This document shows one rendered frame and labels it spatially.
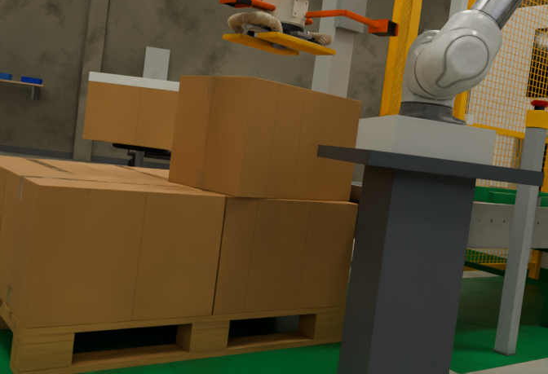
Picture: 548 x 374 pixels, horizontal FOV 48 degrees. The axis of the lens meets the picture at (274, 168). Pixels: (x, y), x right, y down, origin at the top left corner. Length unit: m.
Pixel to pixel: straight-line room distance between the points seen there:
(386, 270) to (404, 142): 0.36
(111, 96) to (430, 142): 2.41
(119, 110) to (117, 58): 7.79
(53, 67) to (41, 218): 9.87
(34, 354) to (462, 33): 1.43
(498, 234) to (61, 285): 1.83
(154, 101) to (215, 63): 7.89
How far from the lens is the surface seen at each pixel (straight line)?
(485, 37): 1.66
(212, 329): 2.11
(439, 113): 1.83
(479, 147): 1.79
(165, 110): 3.66
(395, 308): 1.80
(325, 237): 2.31
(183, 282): 2.01
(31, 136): 11.63
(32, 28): 11.75
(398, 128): 1.68
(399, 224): 1.75
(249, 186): 2.05
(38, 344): 1.89
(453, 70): 1.61
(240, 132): 2.03
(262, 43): 2.41
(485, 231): 2.77
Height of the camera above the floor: 0.73
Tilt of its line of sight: 2 degrees down
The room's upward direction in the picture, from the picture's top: 7 degrees clockwise
